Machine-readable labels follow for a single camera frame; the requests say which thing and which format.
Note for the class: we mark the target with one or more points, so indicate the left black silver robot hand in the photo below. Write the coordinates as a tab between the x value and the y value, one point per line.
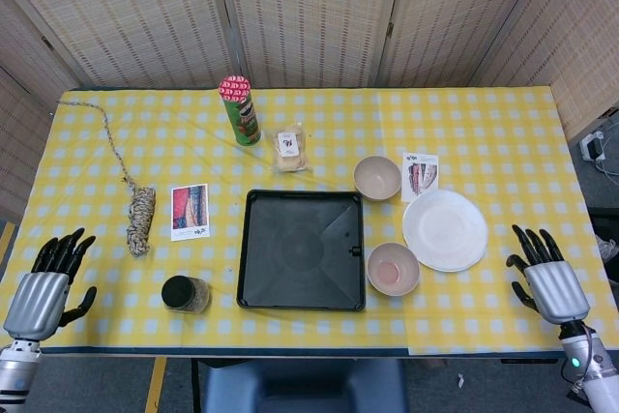
41	297

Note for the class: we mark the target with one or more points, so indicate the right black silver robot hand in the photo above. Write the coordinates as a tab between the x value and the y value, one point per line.
556	287

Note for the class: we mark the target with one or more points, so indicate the white round plate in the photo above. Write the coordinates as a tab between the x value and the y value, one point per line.
445	231

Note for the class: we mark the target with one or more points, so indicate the beige bowl pink stained inside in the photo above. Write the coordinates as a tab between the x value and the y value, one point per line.
392	270

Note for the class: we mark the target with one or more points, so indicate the plain beige bowl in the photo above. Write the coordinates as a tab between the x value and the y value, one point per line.
377	177

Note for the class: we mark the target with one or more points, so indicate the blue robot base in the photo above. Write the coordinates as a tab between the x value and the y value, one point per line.
300	389

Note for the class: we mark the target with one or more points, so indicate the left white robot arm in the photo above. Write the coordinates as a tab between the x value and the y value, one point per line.
14	369

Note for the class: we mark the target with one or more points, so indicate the black square plastic tray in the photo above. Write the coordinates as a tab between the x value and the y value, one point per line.
300	248

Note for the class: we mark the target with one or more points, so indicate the glass jar with black lid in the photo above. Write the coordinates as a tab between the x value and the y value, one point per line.
181	292

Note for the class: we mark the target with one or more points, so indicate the white power adapter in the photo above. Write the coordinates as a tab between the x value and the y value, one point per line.
592	146

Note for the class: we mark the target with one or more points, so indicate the yellow white checked tablecloth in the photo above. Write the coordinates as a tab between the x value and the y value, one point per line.
483	132

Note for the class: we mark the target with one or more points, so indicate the red picture postcard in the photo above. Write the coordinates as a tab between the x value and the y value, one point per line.
189	210

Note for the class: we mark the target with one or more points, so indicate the white postcard with striped drawing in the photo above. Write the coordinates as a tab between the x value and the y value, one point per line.
421	176

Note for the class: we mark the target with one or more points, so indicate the black table leg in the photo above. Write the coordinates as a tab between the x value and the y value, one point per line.
195	384

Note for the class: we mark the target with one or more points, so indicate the green Pringles can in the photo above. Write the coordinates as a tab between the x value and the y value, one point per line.
242	118

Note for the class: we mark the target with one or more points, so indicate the clear packet of bread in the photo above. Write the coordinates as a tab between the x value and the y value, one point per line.
290	152

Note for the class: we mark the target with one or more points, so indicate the woven folding screen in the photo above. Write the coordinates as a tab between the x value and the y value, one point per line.
309	11

